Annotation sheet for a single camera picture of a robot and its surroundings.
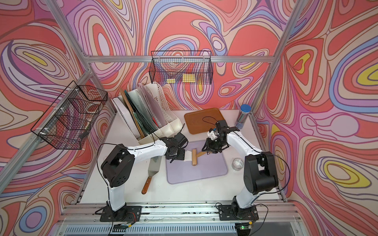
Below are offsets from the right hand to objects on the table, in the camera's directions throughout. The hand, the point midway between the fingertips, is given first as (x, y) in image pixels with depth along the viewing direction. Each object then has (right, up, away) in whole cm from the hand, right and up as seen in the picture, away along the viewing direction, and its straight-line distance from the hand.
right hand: (205, 153), depth 85 cm
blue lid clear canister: (+28, +28, +10) cm, 40 cm away
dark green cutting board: (-37, +23, -5) cm, 44 cm away
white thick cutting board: (-45, +24, -3) cm, 51 cm away
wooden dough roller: (-6, -2, +5) cm, 8 cm away
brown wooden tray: (0, +20, +30) cm, 36 cm away
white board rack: (-21, +17, +18) cm, 33 cm away
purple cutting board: (+3, -8, +3) cm, 9 cm away
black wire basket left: (-72, +15, -11) cm, 74 cm away
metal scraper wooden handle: (-31, -9, +3) cm, 33 cm away
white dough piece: (-10, -3, +8) cm, 14 cm away
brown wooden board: (-40, +23, -7) cm, 47 cm away
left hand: (-15, -3, +7) cm, 16 cm away
